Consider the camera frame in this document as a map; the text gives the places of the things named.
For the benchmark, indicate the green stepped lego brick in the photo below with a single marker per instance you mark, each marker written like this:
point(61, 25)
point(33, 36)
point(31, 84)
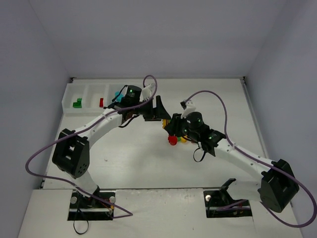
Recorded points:
point(77, 104)

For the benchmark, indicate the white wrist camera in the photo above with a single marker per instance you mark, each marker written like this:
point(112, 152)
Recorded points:
point(188, 107)
point(148, 91)

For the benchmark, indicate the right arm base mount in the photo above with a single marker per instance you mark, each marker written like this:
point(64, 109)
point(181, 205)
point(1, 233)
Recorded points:
point(219, 204)

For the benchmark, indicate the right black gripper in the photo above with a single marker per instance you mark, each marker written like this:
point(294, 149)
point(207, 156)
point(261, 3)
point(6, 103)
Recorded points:
point(177, 124)

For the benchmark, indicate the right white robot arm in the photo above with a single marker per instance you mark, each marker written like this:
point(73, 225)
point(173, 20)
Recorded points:
point(271, 183)

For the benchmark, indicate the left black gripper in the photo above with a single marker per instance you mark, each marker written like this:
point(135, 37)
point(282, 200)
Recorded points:
point(151, 110)

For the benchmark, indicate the clear plastic sorting tray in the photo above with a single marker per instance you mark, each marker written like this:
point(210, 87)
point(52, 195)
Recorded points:
point(90, 94)

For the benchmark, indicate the red round lego brick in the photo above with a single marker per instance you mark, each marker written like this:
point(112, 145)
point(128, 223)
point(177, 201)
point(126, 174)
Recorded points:
point(172, 140)

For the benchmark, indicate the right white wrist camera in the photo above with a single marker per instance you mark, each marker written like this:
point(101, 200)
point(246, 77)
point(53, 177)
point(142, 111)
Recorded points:
point(188, 107)

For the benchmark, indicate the yellow black striped lego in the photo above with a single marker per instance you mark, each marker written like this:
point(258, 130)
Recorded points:
point(165, 122)

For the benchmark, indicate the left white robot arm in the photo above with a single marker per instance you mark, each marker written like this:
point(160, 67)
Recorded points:
point(72, 155)

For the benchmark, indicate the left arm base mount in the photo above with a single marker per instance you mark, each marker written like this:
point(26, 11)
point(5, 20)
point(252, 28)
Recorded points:
point(82, 208)

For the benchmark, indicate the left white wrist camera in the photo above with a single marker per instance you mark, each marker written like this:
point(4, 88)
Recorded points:
point(148, 91)

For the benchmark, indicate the cyan lego brick stack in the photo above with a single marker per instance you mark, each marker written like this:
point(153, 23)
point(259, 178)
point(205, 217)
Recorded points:
point(118, 96)

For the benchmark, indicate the yellow round lego brick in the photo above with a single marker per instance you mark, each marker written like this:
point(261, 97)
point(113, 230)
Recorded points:
point(183, 140)

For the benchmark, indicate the small red lego brick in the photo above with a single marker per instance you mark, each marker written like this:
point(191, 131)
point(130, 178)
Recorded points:
point(101, 103)

